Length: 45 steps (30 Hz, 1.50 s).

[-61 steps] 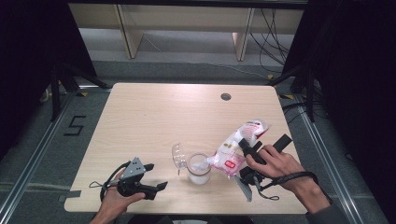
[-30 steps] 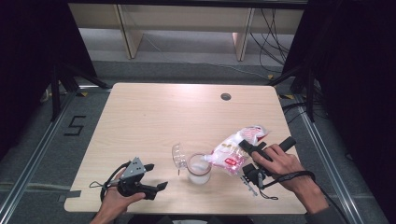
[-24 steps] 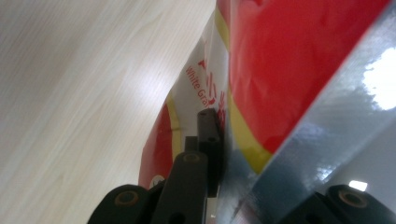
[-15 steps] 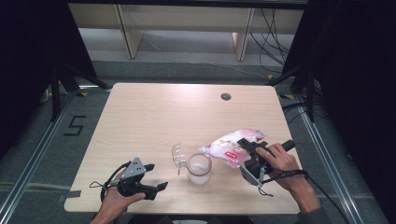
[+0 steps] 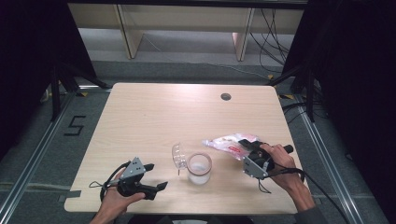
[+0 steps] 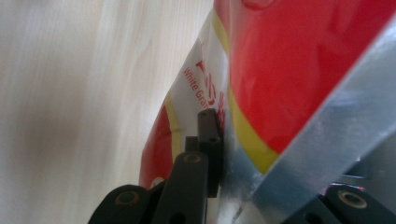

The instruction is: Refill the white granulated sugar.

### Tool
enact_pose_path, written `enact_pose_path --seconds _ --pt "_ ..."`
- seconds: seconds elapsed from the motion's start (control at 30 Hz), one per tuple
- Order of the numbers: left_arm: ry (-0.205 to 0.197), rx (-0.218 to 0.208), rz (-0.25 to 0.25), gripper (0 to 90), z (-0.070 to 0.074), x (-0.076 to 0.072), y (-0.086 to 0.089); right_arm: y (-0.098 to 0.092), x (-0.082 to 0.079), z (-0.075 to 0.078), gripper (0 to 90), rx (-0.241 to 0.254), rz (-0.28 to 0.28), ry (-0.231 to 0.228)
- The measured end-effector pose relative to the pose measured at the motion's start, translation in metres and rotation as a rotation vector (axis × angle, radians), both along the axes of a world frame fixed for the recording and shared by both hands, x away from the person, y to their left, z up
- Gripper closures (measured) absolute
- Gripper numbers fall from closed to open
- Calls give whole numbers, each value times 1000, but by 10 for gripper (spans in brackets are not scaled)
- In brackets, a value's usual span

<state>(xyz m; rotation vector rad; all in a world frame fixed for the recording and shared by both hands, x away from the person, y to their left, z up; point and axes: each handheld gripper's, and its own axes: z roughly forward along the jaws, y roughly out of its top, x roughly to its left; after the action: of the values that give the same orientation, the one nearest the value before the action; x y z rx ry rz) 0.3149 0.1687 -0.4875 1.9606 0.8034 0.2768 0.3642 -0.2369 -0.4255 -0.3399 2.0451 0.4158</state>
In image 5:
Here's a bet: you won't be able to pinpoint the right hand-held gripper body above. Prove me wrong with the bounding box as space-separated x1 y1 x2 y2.
242 143 276 180

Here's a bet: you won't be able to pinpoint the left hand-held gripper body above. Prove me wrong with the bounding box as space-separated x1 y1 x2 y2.
116 157 148 198

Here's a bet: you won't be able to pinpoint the red and white plastic bag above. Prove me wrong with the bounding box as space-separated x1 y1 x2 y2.
201 133 262 161

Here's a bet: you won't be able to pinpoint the clear glass pitcher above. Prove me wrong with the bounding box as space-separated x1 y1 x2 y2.
171 142 214 186

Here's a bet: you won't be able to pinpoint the person's right hand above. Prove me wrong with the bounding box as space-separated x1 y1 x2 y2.
260 143 304 189

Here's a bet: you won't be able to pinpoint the person's left hand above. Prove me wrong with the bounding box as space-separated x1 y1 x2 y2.
98 186 147 218

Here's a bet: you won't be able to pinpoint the person's dark clothing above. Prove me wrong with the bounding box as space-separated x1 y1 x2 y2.
126 214 254 224

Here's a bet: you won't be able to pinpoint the white powder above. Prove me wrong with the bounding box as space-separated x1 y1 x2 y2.
190 166 210 185

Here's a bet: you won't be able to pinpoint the grey tape strip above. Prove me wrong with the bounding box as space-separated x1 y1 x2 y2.
64 189 83 201

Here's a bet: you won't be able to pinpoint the black metal stand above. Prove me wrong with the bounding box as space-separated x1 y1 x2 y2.
265 65 316 123
50 61 112 122

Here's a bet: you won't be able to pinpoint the black curtain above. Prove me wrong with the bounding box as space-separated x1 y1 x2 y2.
0 0 98 158
281 0 396 223

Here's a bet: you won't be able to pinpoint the beige background desk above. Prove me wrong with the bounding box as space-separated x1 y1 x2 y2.
68 3 304 62

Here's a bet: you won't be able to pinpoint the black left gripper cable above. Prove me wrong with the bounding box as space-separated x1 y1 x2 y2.
88 161 133 202

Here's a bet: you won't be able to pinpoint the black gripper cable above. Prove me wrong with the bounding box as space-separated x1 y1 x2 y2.
257 167 350 224
88 161 133 202

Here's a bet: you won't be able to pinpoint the black floor cables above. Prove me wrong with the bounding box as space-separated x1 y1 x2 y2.
281 102 329 125

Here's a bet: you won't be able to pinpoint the metal floor rail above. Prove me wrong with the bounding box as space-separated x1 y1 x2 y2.
294 94 360 224
0 92 77 224

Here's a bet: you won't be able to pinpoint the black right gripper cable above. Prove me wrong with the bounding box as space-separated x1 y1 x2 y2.
257 167 350 224

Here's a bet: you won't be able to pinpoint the thin white floor cable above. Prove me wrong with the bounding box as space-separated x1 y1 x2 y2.
142 33 273 79

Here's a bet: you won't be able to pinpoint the bundle of black cables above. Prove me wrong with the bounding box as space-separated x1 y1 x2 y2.
249 8 291 75

